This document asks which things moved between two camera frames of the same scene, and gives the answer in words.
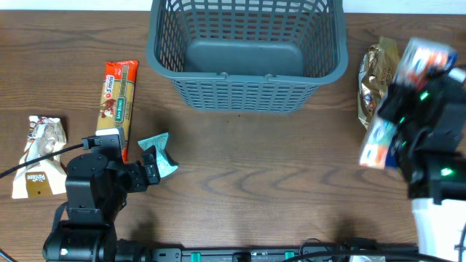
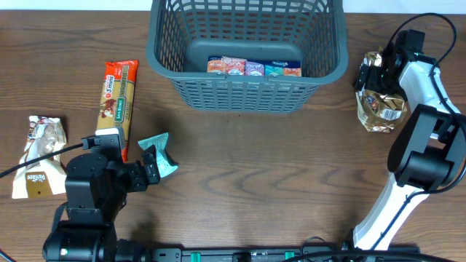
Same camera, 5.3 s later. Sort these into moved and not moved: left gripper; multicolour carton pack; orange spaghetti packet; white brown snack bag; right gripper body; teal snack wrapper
Moved: right gripper body; multicolour carton pack
Not moved: teal snack wrapper; left gripper; orange spaghetti packet; white brown snack bag
